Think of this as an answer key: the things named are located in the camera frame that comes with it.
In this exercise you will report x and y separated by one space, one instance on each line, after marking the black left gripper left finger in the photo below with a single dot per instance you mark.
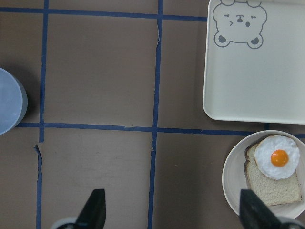
93 214

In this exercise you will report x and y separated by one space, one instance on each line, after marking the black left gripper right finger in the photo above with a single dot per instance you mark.
254 214

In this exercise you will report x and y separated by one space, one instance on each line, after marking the round cream plate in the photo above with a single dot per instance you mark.
233 177

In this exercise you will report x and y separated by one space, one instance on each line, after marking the bread slice under egg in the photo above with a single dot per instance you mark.
271 192

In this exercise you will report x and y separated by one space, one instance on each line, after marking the fried egg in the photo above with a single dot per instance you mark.
277 157

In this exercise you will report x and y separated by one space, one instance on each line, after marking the blue bowl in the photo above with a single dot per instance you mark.
13 101

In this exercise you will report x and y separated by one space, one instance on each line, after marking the cream bear tray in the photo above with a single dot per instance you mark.
255 61

